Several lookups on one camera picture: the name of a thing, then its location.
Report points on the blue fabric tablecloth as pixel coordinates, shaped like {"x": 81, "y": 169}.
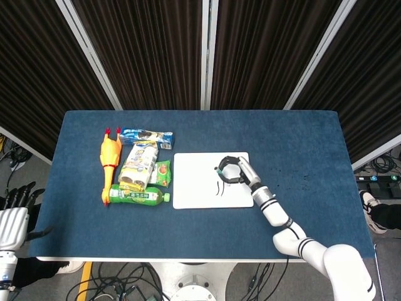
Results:
{"x": 200, "y": 232}

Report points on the power strip with green switches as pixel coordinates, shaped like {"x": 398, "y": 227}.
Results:
{"x": 379, "y": 178}

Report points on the black foot pedal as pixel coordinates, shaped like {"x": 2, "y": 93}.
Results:
{"x": 380, "y": 189}

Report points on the white wrapped roll package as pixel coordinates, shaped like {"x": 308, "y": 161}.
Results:
{"x": 139, "y": 163}

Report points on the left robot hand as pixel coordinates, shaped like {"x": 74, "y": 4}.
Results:
{"x": 12, "y": 225}

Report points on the yellow striped sachet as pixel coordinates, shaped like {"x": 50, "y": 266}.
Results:
{"x": 133, "y": 187}

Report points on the white partition base rail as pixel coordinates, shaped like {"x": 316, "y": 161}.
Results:
{"x": 25, "y": 144}
{"x": 377, "y": 153}

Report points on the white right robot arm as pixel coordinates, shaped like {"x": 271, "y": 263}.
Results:
{"x": 313, "y": 247}

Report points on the blue cookie box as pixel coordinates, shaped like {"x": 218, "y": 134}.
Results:
{"x": 141, "y": 135}

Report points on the white partition post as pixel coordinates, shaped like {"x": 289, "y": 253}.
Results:
{"x": 319, "y": 56}
{"x": 208, "y": 53}
{"x": 91, "y": 56}

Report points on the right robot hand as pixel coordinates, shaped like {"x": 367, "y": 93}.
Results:
{"x": 249, "y": 171}

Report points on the green snack packet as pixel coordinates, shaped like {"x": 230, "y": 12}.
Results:
{"x": 163, "y": 172}

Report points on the dark ribbed partition panel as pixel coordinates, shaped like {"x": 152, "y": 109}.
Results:
{"x": 369, "y": 81}
{"x": 269, "y": 53}
{"x": 34, "y": 78}
{"x": 147, "y": 53}

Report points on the white whiteboard with black rim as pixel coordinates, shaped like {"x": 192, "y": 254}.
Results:
{"x": 197, "y": 182}

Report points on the white sneaker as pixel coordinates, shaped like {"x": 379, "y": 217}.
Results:
{"x": 70, "y": 266}
{"x": 371, "y": 207}

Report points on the orange rubber chicken toy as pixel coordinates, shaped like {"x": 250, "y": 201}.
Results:
{"x": 110, "y": 152}

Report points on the green white marker pen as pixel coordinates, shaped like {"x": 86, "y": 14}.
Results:
{"x": 219, "y": 171}

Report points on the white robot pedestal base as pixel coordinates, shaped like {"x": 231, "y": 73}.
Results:
{"x": 194, "y": 279}

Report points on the green tea bottle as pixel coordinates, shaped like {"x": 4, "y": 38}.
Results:
{"x": 134, "y": 196}

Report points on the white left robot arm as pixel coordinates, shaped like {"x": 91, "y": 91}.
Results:
{"x": 7, "y": 266}

